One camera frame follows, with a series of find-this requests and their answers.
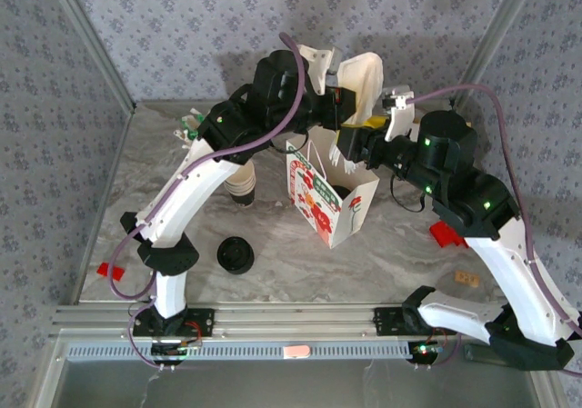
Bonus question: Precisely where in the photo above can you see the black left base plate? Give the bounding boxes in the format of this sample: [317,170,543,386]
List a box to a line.
[132,307,216,338]

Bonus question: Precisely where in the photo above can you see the black flat handle bar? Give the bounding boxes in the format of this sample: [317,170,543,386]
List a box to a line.
[463,343,495,363]

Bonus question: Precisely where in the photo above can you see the printed paper takeout bag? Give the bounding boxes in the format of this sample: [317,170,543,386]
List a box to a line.
[285,128,381,250]

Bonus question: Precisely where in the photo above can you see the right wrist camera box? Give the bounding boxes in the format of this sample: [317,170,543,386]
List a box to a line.
[380,85,417,144]

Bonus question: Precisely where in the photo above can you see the nested white paper cups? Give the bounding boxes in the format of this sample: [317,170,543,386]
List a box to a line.
[226,162,257,208]

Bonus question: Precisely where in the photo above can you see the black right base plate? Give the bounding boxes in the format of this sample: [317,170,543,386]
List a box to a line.
[373,306,457,336]

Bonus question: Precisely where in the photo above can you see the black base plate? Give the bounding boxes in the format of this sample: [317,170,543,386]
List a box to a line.
[132,307,216,338]
[373,306,457,336]

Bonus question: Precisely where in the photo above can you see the aluminium frame post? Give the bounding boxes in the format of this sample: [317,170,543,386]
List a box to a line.
[449,0,542,109]
[47,0,137,112]

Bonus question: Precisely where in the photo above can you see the pink white label tag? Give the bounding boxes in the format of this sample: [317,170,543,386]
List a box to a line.
[281,343,313,360]

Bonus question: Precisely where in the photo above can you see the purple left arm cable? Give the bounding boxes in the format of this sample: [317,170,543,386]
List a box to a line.
[106,31,305,373]

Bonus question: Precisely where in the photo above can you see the grey slotted cable duct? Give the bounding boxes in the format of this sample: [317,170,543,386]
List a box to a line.
[65,340,413,362]

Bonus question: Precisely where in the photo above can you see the small circuit board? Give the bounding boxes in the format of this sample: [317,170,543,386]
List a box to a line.
[150,340,204,366]
[406,340,445,366]

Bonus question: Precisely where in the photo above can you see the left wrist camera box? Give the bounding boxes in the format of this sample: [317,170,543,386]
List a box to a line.
[297,44,343,92]

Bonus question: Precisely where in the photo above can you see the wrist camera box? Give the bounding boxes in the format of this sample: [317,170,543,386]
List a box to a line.
[297,44,343,92]
[380,85,417,144]

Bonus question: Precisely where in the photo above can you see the black cup lids pile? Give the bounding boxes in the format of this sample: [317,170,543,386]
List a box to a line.
[216,236,255,275]

